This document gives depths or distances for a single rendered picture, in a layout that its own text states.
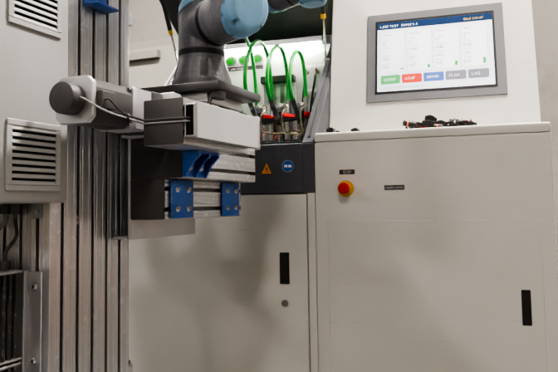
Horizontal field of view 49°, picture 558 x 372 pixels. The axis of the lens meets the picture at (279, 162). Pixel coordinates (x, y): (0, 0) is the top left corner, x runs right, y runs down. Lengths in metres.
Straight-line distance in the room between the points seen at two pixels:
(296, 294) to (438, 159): 0.61
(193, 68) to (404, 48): 0.98
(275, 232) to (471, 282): 0.62
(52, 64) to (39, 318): 0.50
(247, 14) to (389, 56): 0.93
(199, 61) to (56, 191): 0.48
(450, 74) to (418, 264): 0.69
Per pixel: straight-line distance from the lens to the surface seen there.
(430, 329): 1.92
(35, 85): 1.22
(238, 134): 1.29
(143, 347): 2.21
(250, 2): 1.42
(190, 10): 1.54
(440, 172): 1.88
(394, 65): 2.23
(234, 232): 2.02
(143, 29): 5.50
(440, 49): 2.24
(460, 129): 1.89
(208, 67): 1.50
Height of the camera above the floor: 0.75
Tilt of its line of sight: 4 degrees up
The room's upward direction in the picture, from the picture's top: 1 degrees counter-clockwise
